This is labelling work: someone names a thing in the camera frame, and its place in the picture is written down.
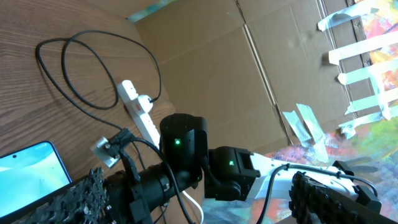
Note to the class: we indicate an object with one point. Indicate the white power strip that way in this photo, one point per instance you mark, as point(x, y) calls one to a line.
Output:
point(144, 122)

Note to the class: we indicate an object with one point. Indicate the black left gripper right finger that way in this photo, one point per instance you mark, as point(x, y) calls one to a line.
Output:
point(313, 202)

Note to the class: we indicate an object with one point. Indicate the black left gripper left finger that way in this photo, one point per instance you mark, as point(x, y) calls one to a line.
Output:
point(82, 203)

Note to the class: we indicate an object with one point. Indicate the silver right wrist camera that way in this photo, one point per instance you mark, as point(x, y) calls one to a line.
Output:
point(99, 149)

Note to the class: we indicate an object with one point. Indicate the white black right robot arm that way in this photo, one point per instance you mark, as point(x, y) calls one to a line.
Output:
point(228, 173)

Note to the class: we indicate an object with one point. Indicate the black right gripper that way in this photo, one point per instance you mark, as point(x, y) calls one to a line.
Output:
point(126, 195)

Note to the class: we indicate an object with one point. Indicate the Samsung Galaxy smartphone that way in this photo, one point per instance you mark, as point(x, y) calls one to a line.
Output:
point(28, 175)

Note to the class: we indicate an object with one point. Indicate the brown cardboard backboard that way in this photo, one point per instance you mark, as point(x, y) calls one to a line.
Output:
point(242, 64)

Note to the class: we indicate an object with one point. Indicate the white USB charger adapter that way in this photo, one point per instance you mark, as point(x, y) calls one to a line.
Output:
point(144, 104)

